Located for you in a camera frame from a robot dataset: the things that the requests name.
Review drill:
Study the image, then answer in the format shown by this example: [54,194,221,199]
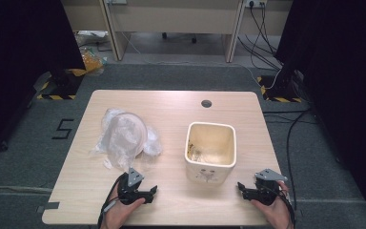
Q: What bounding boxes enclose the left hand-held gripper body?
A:
[117,167,148,206]

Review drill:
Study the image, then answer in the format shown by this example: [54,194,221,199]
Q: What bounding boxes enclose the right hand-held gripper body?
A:
[251,168,289,206]

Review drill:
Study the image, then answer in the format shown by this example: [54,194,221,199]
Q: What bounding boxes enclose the clear plastic bag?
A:
[90,107,163,172]
[74,30,110,50]

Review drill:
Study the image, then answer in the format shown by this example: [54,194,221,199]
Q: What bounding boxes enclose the white paper plate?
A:
[108,111,149,159]

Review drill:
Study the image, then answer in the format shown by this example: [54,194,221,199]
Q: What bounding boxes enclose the cream square bin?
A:
[184,121,238,186]

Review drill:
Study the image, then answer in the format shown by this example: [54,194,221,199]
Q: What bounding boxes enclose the person's left hand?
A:
[102,184,147,229]

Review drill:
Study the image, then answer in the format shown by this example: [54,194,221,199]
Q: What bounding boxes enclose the person's right hand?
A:
[251,180,292,229]

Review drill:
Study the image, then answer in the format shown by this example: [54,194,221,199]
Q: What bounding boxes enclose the grey tape piece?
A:
[35,201,61,214]

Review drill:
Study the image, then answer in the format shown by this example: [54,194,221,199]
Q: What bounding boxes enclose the striped tape stand base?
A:
[256,60,303,104]
[36,67,86,101]

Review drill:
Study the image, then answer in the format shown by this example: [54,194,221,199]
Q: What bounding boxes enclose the orange plastic bag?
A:
[79,47,108,76]

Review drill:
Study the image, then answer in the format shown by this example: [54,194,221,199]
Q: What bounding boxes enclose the black curtain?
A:
[0,0,87,160]
[274,0,366,221]

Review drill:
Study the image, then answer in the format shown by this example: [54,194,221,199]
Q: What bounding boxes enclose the beige office desk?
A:
[60,0,295,64]

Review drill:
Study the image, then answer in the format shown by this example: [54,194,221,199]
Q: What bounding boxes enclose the white power strip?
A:
[244,0,268,9]

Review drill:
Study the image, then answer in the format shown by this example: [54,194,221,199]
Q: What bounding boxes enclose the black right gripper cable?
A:
[275,180,297,229]

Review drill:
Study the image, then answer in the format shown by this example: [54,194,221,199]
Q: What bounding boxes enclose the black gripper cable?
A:
[96,174,126,229]
[275,180,297,229]

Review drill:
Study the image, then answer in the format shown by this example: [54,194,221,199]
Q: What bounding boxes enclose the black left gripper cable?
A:
[96,174,126,229]

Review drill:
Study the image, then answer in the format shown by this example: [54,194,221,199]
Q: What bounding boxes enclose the black floor cable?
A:
[262,108,313,212]

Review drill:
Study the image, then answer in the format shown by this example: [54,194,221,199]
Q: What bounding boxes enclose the black power cable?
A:
[236,2,282,71]
[259,2,284,65]

